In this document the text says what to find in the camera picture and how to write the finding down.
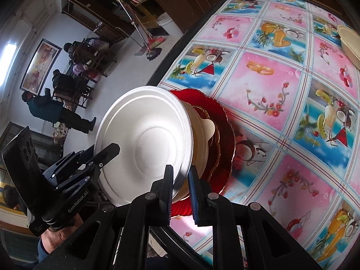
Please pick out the wicker basket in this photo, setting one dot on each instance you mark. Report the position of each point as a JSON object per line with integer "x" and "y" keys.
{"x": 111, "y": 32}

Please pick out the large red plate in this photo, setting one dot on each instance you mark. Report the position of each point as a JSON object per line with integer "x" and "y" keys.
{"x": 226, "y": 135}

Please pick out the purple mop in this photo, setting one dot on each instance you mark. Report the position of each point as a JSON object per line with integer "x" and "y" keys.
{"x": 153, "y": 54}

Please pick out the white metal plate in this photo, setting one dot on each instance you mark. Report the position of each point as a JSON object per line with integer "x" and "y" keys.
{"x": 140, "y": 140}

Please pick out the floral cloth bag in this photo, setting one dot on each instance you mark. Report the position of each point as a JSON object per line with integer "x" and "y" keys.
{"x": 60, "y": 133}

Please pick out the white bucket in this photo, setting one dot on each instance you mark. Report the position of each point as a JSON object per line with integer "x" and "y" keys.
{"x": 164, "y": 21}

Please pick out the bright window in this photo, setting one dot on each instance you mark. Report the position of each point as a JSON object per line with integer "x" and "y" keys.
{"x": 8, "y": 63}

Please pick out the wall poster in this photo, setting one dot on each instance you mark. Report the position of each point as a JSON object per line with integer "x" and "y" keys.
{"x": 39, "y": 67}

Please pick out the person's left hand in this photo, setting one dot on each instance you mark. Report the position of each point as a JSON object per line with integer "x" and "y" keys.
{"x": 57, "y": 236}

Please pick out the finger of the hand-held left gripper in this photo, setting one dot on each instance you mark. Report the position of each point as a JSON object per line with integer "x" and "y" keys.
{"x": 74, "y": 185}
{"x": 108, "y": 153}

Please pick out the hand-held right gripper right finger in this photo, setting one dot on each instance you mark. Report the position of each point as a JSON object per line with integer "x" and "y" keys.
{"x": 194, "y": 197}

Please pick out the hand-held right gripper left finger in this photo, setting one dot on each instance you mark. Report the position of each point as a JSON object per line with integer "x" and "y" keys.
{"x": 168, "y": 194}

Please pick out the dark wooden shelf unit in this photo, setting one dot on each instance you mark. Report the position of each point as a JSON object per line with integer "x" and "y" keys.
{"x": 84, "y": 8}

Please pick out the printed fruit tablecloth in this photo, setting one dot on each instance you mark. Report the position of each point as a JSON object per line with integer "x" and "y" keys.
{"x": 267, "y": 90}

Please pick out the colourful broom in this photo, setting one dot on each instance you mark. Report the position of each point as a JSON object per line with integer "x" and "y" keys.
{"x": 156, "y": 43}

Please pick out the wooden chair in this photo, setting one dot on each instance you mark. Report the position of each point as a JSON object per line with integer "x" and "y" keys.
{"x": 84, "y": 92}
{"x": 104, "y": 59}

